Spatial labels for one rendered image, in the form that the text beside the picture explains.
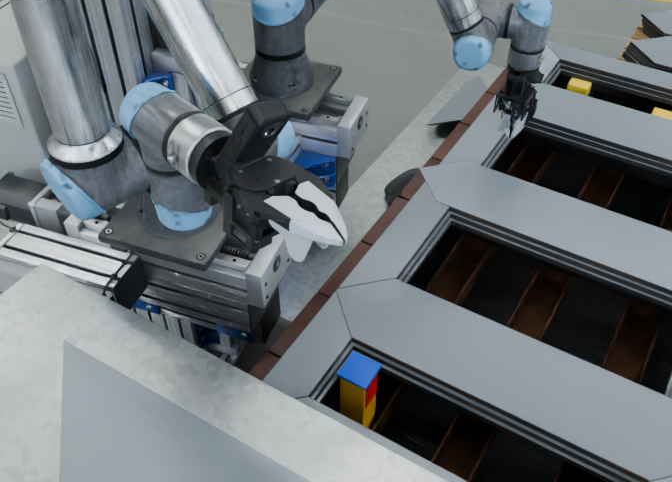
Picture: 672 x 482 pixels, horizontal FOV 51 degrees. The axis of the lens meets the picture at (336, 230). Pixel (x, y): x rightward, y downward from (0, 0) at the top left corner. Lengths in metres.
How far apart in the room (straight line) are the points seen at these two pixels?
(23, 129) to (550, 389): 1.17
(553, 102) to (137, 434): 1.46
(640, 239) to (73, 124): 1.19
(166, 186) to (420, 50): 3.17
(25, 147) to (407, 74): 2.47
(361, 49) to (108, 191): 2.93
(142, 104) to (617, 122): 1.43
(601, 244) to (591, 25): 2.92
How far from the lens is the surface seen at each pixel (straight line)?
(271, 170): 0.77
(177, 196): 0.94
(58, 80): 1.10
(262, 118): 0.73
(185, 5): 1.01
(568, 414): 1.35
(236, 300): 1.39
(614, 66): 2.30
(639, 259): 1.66
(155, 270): 1.44
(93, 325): 1.21
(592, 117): 2.05
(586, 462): 1.34
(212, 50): 1.00
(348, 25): 4.23
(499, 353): 1.40
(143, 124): 0.89
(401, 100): 3.58
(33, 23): 1.06
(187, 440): 1.03
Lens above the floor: 1.94
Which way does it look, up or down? 43 degrees down
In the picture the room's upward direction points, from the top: straight up
